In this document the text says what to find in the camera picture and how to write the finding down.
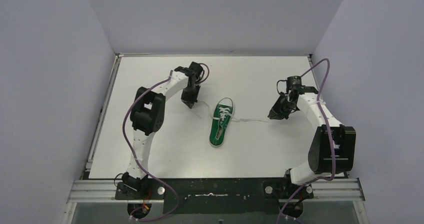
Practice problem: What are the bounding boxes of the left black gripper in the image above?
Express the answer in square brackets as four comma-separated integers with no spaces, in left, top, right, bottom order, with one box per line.
[180,84,201,109]

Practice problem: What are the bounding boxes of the white shoelace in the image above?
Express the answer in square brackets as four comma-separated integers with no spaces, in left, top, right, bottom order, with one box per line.
[197,101,268,123]

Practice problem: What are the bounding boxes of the green canvas sneaker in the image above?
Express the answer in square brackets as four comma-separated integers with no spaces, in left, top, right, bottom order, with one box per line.
[209,97,234,147]

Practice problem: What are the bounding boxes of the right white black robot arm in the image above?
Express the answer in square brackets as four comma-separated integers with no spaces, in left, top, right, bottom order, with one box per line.
[268,76,356,197]

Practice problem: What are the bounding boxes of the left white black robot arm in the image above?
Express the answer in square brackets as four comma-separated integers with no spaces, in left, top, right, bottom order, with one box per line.
[117,62,210,199]

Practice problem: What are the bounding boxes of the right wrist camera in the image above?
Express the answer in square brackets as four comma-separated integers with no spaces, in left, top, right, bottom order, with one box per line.
[286,76,302,89]

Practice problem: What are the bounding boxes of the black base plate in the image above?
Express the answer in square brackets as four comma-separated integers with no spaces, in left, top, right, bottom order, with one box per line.
[115,177,314,214]

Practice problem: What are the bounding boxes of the aluminium front rail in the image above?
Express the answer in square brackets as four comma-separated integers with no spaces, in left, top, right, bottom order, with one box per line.
[67,178,365,203]

